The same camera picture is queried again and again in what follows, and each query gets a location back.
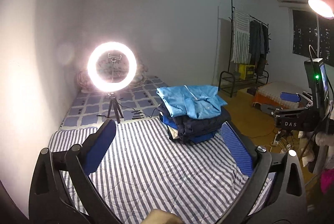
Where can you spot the blue checkered bed sheet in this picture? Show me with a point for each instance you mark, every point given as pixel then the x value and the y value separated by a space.
pixel 91 109

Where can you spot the light blue work coat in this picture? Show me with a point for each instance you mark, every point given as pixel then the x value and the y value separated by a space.
pixel 195 101

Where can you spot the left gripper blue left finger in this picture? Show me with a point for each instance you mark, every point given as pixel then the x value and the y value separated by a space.
pixel 96 145

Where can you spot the black ring light tripod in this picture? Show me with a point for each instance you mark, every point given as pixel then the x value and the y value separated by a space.
pixel 115 107

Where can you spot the dark hanging clothes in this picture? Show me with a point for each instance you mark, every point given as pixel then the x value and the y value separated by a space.
pixel 259 46

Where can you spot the black clothes rack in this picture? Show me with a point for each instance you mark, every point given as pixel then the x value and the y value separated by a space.
pixel 229 79

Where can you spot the dark night window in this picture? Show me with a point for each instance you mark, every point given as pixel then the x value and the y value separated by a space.
pixel 311 29

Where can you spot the lit ring light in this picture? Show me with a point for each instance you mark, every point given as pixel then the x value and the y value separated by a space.
pixel 115 52

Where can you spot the white power strip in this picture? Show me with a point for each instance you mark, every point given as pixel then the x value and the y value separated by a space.
pixel 277 138

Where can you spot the blue folded garment under stack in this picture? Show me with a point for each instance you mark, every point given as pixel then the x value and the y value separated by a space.
pixel 198 135

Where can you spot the striped hanging towel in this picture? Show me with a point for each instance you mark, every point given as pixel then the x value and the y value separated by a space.
pixel 241 37

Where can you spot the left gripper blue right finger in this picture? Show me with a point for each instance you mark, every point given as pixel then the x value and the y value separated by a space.
pixel 240 147

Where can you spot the yellow black box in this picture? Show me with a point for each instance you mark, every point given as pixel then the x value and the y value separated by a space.
pixel 246 72

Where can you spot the dark navy folded jacket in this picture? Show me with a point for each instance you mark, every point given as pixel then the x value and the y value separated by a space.
pixel 195 123

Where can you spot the striped blue white bed sheet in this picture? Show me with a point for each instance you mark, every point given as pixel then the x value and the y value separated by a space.
pixel 143 170

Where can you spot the black camera display unit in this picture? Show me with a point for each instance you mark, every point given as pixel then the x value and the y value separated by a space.
pixel 318 83

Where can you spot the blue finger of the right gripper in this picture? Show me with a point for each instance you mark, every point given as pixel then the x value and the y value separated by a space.
pixel 291 97

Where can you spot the floral folded quilt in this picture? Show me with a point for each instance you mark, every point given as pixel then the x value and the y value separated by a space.
pixel 104 70

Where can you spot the round desk lamp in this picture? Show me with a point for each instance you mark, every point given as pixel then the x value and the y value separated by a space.
pixel 321 8

